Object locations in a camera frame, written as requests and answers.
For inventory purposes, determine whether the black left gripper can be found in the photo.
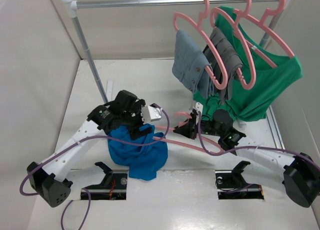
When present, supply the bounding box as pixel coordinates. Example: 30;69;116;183
121;101;153;139

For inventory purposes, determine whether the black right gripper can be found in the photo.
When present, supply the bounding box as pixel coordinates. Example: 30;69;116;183
173;113;223;140

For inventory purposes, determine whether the blue t shirt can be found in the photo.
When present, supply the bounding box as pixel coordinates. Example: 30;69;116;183
107;124;168;181

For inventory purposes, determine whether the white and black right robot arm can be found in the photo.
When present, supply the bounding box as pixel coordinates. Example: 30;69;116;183
173;110;320;207

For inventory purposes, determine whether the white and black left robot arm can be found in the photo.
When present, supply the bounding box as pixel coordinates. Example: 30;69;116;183
26;90;152;207

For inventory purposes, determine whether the green t shirt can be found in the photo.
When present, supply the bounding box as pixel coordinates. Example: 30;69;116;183
192;6;304;123

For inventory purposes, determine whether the pink hanger with denim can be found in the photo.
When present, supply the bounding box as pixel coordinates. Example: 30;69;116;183
172;0;229;91

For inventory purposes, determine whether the pink hanger with grey cloth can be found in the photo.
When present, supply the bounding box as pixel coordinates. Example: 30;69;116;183
209;0;257;90

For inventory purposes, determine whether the pink hanger with green shirt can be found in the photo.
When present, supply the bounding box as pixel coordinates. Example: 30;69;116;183
233;0;295;58

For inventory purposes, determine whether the folded blue denim garment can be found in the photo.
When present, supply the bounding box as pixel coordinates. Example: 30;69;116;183
172;30;214;99

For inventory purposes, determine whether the folded grey garment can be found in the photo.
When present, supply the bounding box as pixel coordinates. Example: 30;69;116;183
203;27;243;105

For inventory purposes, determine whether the metal clothes rack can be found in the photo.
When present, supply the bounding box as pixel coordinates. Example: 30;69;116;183
61;0;275;103

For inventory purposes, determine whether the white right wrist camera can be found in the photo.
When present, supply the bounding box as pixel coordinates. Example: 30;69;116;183
192;101;203;123

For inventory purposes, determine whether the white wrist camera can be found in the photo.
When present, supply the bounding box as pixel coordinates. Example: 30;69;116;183
192;101;203;123
141;105;162;123

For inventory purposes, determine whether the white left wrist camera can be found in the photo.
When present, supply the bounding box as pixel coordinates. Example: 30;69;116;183
141;105;162;123

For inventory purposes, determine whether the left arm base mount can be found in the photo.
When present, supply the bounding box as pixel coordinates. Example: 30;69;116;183
84;162;129;200

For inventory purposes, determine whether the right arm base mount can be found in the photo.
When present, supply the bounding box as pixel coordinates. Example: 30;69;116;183
215;161;264;200

